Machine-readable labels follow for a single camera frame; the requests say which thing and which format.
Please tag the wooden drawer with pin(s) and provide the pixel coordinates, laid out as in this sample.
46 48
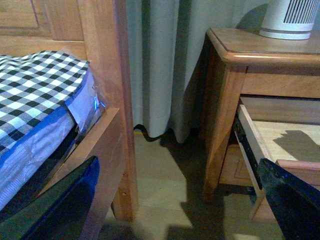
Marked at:
284 130
234 170

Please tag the blue white mattress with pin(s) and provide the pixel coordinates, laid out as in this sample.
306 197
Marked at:
20 163

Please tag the white cylindrical air purifier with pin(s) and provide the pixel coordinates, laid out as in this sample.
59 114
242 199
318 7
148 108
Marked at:
289 19

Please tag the wooden bed frame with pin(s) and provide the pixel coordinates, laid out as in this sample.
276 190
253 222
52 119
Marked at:
93 30

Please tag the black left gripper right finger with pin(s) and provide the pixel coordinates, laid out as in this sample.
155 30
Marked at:
294 203

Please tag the checkered bed sheet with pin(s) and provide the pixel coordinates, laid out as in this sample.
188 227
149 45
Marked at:
32 87

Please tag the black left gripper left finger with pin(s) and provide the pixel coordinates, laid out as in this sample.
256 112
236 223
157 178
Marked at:
60 212

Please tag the grey curtain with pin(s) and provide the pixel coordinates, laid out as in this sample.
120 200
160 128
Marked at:
165 40

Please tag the wooden nightstand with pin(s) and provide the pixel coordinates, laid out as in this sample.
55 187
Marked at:
241 62

